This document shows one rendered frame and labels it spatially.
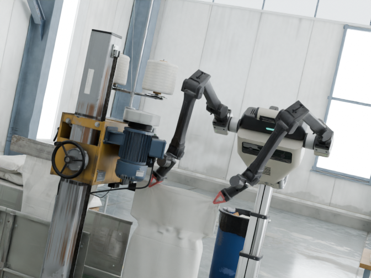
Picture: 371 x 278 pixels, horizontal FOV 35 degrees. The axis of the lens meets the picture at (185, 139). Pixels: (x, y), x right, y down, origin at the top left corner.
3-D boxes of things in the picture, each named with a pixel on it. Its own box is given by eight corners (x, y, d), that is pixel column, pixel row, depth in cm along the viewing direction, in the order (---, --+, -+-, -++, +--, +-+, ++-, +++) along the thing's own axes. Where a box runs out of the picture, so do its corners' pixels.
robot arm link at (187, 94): (205, 86, 298) (189, 77, 303) (199, 87, 294) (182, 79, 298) (185, 158, 317) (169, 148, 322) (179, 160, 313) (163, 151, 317)
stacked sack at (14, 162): (52, 174, 634) (54, 160, 633) (12, 175, 573) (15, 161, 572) (20, 165, 650) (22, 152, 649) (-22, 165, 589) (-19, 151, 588)
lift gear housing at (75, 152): (86, 172, 282) (91, 150, 281) (80, 172, 276) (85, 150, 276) (67, 167, 285) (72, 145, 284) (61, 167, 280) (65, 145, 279)
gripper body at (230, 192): (220, 190, 303) (232, 182, 302) (224, 189, 313) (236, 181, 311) (227, 201, 302) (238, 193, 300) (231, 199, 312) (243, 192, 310)
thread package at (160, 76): (177, 98, 305) (184, 65, 305) (165, 95, 290) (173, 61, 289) (148, 92, 311) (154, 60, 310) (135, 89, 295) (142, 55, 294)
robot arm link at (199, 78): (211, 70, 296) (196, 63, 301) (196, 92, 294) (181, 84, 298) (229, 109, 336) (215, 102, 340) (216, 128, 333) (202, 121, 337)
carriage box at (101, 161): (122, 182, 311) (134, 124, 310) (92, 186, 279) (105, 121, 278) (82, 171, 319) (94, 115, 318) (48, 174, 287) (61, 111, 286)
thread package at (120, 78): (130, 87, 313) (136, 57, 312) (118, 85, 299) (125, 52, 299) (105, 83, 318) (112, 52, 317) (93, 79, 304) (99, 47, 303)
